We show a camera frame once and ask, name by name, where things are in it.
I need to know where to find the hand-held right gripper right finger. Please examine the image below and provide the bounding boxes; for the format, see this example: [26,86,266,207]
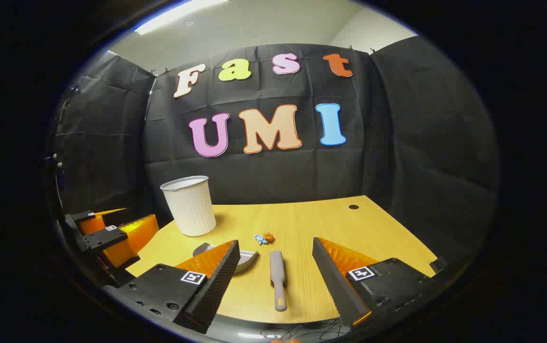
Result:
[312,237,446,328]

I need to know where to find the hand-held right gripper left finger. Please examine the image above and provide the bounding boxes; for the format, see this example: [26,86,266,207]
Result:
[114,240,242,335]

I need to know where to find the grey plastic dustpan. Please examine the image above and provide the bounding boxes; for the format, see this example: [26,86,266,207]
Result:
[192,242,259,274]

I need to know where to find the small grey broom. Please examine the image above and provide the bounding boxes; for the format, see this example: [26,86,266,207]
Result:
[270,251,287,313]

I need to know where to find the white ribbed garbage bin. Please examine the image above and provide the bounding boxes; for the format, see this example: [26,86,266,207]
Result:
[160,175,217,237]

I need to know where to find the yellow wooden desktop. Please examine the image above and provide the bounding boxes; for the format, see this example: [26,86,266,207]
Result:
[126,195,438,324]

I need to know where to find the black backdrop cloth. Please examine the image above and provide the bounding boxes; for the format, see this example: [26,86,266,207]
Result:
[47,36,500,267]

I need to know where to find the thin black cables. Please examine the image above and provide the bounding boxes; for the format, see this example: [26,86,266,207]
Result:
[259,318,350,342]

